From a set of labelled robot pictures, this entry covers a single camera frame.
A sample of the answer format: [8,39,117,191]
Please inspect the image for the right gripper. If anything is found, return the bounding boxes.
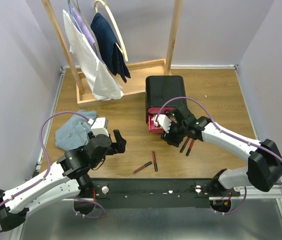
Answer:
[160,117,187,148]

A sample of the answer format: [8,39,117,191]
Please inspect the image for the pink drawer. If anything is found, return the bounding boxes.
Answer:
[146,107,177,134]

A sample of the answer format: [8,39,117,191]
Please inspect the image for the black drawer organizer box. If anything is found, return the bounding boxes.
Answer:
[145,75,186,124]

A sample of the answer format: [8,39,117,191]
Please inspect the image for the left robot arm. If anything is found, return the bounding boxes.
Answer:
[0,129,127,232]

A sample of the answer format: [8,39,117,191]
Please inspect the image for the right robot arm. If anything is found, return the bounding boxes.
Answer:
[155,105,282,196]

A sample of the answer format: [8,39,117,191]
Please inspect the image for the dark red lip gloss tube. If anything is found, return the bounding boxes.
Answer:
[179,137,190,153]

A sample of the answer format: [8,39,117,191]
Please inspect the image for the bright red lip gloss tube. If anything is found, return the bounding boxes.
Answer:
[186,139,195,157]

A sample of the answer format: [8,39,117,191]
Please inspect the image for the red lip gloss tube front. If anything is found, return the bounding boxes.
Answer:
[152,151,158,172]

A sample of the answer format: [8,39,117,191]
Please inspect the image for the thin red lip liner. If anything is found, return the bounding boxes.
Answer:
[132,161,152,174]

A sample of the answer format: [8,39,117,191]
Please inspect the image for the blue denim jeans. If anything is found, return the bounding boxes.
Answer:
[55,114,91,151]

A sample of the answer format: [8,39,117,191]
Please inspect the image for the wooden clothes rack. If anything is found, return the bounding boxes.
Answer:
[42,0,182,108]

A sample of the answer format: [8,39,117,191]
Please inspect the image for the white shirt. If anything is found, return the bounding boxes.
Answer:
[63,10,124,101]

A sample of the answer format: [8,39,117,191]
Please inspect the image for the navy blue garment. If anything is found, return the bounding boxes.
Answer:
[90,13,131,83]

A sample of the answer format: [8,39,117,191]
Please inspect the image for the cream hanger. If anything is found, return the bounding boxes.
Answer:
[93,0,129,62]

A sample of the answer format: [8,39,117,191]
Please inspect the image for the purple shirt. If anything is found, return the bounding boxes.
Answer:
[72,8,103,62]

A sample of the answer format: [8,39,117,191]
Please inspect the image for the grey hanger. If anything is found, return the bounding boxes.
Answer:
[69,0,99,51]

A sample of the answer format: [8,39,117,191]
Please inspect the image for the blue hanger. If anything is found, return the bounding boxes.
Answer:
[67,0,82,34]

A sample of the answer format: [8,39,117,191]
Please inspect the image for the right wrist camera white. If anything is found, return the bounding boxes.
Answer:
[153,114,172,133]

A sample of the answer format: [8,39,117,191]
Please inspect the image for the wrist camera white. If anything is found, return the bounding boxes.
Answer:
[87,117,109,136]
[153,114,172,133]

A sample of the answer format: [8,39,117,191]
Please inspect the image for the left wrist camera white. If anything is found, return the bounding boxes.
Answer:
[87,117,109,136]

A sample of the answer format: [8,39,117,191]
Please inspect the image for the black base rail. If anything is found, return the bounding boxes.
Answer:
[78,178,241,209]

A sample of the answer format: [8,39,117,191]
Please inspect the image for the aluminium frame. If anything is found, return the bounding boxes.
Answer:
[8,64,282,240]

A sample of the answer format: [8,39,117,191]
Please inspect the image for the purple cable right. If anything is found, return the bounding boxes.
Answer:
[155,96,282,216]

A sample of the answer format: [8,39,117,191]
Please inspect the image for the purple cable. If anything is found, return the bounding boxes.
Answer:
[0,111,105,235]
[155,96,282,216]

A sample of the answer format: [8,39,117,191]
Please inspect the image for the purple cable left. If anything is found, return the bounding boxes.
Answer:
[0,111,105,235]

